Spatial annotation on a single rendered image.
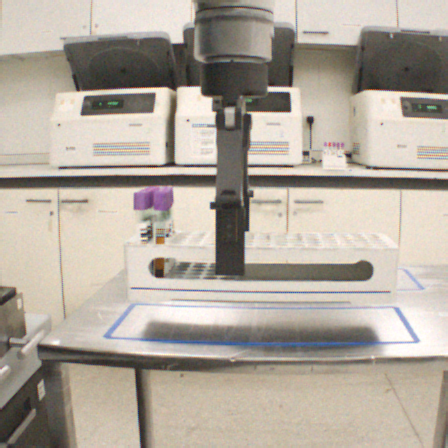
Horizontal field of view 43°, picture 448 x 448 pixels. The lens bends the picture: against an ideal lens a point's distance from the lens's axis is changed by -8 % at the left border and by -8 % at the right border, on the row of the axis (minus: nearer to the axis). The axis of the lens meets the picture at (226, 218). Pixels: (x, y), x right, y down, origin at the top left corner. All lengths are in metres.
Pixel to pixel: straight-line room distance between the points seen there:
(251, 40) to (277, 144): 1.98
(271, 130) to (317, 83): 0.73
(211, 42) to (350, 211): 2.06
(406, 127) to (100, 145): 1.36
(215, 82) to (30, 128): 2.86
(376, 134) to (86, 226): 1.35
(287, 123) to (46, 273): 1.29
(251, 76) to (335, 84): 2.63
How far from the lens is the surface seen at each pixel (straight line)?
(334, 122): 3.25
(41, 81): 3.46
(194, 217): 2.62
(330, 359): 0.60
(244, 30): 0.64
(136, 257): 0.65
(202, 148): 2.61
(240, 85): 0.64
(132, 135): 2.65
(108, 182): 2.72
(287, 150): 2.61
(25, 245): 2.84
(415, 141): 2.69
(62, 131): 2.74
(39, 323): 1.01
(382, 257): 0.64
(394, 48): 2.96
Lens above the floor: 1.03
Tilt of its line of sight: 8 degrees down
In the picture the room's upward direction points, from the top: straight up
